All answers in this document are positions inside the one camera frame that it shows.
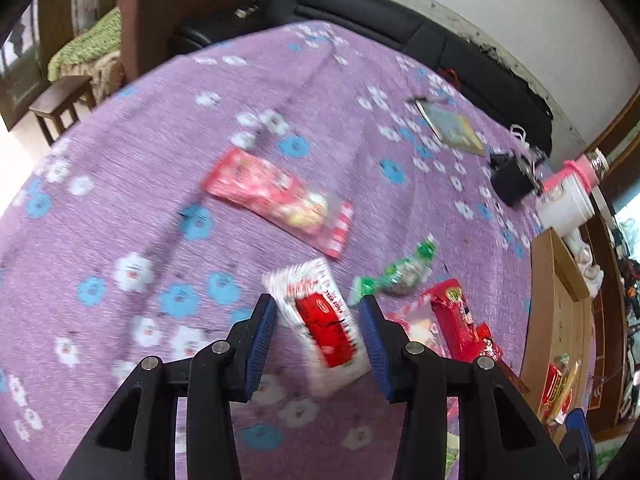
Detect wooden stool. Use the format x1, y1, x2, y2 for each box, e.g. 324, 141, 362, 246
29, 75, 96, 145

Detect wooden glass door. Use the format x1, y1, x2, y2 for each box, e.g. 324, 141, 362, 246
0, 0, 121, 133

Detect cardboard box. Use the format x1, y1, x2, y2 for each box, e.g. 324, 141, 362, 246
520, 227, 598, 428

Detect wooden sideboard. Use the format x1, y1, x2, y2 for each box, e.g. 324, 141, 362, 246
580, 200, 640, 431

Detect pink checkered-end snack packet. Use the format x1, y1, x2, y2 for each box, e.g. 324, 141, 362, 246
202, 147, 355, 260

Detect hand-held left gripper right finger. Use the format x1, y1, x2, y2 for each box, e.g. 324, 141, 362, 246
357, 294, 573, 480

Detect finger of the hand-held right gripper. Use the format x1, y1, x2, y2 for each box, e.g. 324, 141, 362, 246
560, 408, 597, 480

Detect brown armchair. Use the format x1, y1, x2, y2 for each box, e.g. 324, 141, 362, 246
117, 0, 281, 83

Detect pink lidded jar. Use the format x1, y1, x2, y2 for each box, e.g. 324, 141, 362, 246
545, 150, 610, 196

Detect green blanket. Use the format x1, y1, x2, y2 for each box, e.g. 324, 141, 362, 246
47, 7, 123, 81

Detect window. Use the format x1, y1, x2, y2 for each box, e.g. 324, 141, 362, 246
615, 200, 640, 241

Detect black leather sofa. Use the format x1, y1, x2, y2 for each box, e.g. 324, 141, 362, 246
172, 0, 553, 158

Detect red packet with round emblem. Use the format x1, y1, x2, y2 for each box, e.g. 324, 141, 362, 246
427, 279, 481, 361

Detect red and black candy packet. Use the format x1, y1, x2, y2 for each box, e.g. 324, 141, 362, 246
539, 357, 571, 423

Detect black cup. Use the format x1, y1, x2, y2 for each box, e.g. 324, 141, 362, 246
489, 147, 543, 208

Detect yellow-green notebook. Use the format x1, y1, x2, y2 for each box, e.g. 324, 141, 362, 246
415, 99, 487, 157

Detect white jar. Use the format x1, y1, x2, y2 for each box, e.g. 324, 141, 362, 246
536, 180, 596, 238

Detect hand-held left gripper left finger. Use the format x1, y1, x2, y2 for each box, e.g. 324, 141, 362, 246
57, 292, 278, 480

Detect white cloth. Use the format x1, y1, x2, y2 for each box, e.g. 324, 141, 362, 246
565, 227, 606, 298

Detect red gingham cookie packet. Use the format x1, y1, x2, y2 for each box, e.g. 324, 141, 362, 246
385, 295, 446, 356

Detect white and red snack packet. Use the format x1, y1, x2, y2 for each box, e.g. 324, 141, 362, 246
262, 257, 372, 396

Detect clear plastic cup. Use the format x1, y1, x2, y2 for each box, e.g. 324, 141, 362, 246
531, 152, 551, 196

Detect green candy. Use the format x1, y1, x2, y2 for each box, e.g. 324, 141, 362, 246
350, 236, 438, 306

